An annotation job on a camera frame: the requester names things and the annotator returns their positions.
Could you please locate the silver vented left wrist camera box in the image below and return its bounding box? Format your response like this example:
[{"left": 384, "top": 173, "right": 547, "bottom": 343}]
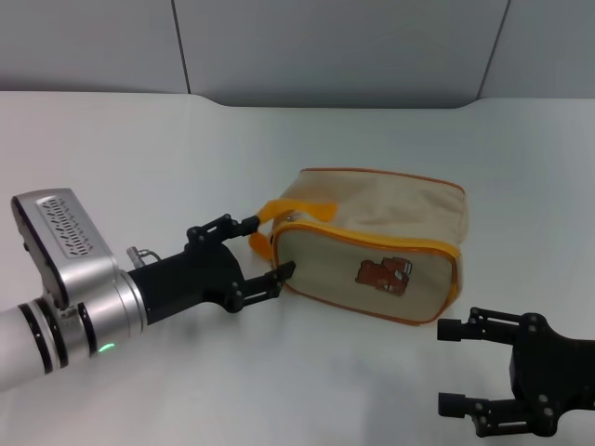
[{"left": 11, "top": 188, "right": 123, "bottom": 308}]

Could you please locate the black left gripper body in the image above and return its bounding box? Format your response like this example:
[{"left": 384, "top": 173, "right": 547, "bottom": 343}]
[{"left": 127, "top": 226, "right": 248, "bottom": 327}]

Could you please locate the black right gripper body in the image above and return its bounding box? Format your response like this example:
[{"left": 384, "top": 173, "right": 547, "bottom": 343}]
[{"left": 508, "top": 312, "right": 595, "bottom": 439}]

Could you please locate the left gripper cable with connector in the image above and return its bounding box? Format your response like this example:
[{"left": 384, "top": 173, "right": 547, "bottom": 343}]
[{"left": 126, "top": 246, "right": 162, "bottom": 269}]

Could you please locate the beige food bag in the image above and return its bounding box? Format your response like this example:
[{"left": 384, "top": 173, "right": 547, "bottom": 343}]
[{"left": 248, "top": 167, "right": 467, "bottom": 327}]

